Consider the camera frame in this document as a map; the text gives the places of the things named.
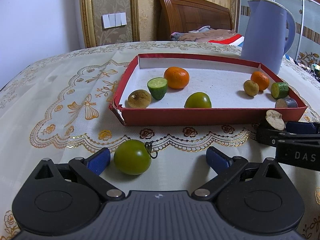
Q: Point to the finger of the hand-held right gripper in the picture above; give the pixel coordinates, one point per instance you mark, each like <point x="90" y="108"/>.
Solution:
<point x="300" y="127"/>
<point x="266" y="136"/>

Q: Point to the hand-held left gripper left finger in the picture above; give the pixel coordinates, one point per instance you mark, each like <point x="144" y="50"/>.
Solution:
<point x="98" y="161"/>

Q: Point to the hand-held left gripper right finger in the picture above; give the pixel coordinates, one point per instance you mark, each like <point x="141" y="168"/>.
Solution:
<point x="217" y="159"/>

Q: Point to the eggplant piece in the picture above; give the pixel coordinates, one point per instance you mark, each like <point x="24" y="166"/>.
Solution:
<point x="287" y="103"/>
<point x="275" y="120"/>

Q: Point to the green tomato with stem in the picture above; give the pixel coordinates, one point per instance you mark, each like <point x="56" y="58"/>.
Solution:
<point x="132" y="157"/>

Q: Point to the short cucumber piece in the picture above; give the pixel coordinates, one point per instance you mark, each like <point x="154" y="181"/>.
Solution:
<point x="279" y="90"/>

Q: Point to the small brown fruit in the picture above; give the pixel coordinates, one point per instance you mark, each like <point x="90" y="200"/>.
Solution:
<point x="250" y="88"/>

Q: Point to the small orange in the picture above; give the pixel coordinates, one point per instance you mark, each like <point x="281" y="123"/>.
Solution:
<point x="261" y="80"/>

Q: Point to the red cardboard tray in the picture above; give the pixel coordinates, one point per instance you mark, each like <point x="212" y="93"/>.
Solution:
<point x="220" y="90"/>

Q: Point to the large brown fruit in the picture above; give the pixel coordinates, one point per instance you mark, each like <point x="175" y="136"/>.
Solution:
<point x="139" y="99"/>

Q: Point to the large orange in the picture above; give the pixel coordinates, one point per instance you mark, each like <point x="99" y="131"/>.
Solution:
<point x="176" y="77"/>

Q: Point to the cucumber end half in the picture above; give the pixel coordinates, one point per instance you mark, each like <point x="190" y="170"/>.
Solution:
<point x="157" y="88"/>

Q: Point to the green yellow object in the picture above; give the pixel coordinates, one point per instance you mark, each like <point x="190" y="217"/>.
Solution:
<point x="316" y="69"/>

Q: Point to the dark floral cloth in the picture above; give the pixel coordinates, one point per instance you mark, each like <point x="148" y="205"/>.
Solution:
<point x="303" y="66"/>

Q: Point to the cream gold patterned tablecloth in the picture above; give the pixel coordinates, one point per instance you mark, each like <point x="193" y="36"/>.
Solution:
<point x="62" y="80"/>

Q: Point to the blue electric kettle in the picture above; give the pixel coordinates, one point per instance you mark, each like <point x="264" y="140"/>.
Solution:
<point x="262" y="37"/>

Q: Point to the striped blanket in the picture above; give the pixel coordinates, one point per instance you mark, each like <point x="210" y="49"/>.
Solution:
<point x="232" y="40"/>

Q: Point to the wardrobe with patterned doors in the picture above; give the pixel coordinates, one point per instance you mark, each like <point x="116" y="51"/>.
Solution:
<point x="310" y="17"/>

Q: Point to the clothes pile on bed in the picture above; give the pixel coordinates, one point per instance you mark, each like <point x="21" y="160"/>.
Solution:
<point x="212" y="36"/>

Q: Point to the wooden bed headboard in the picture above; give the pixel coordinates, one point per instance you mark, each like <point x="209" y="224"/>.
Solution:
<point x="190" y="15"/>

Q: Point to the white light switch panel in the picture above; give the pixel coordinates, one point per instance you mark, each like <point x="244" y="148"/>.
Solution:
<point x="113" y="20"/>

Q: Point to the gold wall frame moulding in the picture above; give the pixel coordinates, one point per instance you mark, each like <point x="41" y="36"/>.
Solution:
<point x="86" y="17"/>

